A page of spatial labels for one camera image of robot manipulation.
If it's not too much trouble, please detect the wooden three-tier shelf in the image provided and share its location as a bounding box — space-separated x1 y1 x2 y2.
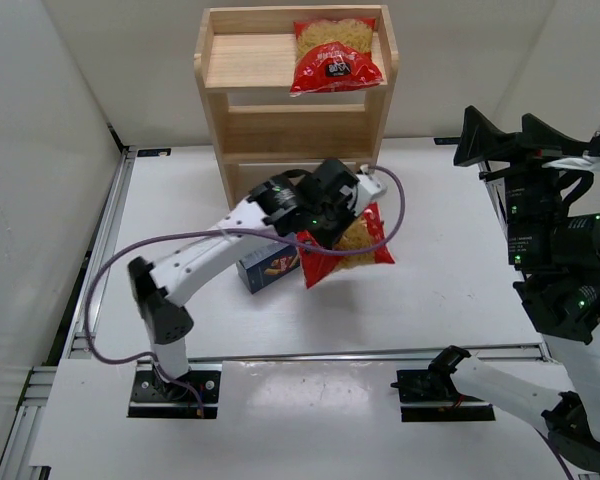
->
194 5 399 206

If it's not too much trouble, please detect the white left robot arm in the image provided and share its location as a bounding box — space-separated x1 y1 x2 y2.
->
128 158 385 384

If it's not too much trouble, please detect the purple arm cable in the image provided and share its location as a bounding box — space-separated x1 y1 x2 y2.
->
83 167 407 419
534 429 579 480

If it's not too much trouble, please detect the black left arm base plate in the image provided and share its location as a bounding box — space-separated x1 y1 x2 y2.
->
127 362 222 420

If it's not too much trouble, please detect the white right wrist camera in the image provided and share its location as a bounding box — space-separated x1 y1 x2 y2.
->
542 126 600 172

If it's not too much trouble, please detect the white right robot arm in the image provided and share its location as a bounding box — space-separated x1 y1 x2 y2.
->
427 106 600 474

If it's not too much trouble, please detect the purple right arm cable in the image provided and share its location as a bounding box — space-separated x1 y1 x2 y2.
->
534 429 579 480

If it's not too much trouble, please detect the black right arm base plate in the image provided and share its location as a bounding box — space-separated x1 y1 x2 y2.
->
391 369 496 423

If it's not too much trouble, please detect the blue Barilla rigatoni box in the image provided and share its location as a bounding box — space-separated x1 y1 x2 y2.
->
236 243 300 294

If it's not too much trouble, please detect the aluminium table rail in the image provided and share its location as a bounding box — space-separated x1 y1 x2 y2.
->
0 146 137 479

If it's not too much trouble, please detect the red fusilli pasta bag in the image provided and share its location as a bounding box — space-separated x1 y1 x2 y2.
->
295 202 397 290
290 17 383 96

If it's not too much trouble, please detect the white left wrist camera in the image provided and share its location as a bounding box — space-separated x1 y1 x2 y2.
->
356 172 387 205

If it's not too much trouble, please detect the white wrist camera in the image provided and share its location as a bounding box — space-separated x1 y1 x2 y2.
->
542 126 600 172
356 172 387 205

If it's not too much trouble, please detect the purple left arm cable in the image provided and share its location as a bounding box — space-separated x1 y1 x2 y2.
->
83 167 407 419

